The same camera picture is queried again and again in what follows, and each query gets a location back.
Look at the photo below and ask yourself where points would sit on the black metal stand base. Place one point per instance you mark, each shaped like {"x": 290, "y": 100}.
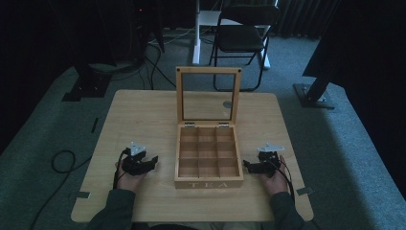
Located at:
{"x": 87, "y": 84}

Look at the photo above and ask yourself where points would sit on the black slanted metal stand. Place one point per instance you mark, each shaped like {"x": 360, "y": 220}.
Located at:
{"x": 314, "y": 92}

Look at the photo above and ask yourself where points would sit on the black strip on carpet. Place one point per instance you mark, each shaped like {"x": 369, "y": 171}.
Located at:
{"x": 94, "y": 125}

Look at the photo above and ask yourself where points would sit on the black folding chair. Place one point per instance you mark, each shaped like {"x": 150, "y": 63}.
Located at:
{"x": 198, "y": 38}
{"x": 239, "y": 36}

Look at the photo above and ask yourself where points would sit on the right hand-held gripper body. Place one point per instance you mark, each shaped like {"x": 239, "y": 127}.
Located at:
{"x": 269, "y": 159}

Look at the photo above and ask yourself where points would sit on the wooden tea box with lid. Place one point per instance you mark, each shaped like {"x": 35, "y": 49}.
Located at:
{"x": 207, "y": 183}

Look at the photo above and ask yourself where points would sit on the person's left hand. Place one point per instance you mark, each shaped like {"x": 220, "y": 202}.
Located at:
{"x": 127, "y": 182}

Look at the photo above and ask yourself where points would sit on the person's right hand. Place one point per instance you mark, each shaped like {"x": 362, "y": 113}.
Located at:
{"x": 276, "y": 183}

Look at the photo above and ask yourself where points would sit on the grey tape piece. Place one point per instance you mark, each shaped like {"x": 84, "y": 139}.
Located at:
{"x": 304, "y": 191}
{"x": 82, "y": 195}

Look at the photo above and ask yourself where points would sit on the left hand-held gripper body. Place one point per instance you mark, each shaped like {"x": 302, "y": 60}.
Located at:
{"x": 135, "y": 157}

